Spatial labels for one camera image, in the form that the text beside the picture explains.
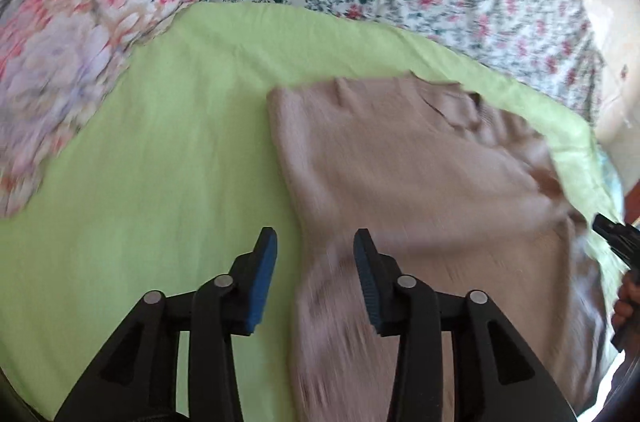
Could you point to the green bed sheet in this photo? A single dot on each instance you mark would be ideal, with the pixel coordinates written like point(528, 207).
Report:
point(175, 175)

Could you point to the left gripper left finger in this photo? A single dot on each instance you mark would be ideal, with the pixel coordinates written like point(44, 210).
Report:
point(230, 304)

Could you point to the beige knit sweater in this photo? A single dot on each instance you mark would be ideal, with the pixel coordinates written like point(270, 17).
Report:
point(463, 196)

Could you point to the person's right hand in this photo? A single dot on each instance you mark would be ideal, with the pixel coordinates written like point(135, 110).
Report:
point(628, 299)

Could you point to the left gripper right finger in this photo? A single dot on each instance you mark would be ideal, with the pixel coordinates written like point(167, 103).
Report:
point(404, 306)

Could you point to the pastel floral pillow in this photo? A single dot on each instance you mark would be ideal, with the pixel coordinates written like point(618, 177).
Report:
point(59, 59)

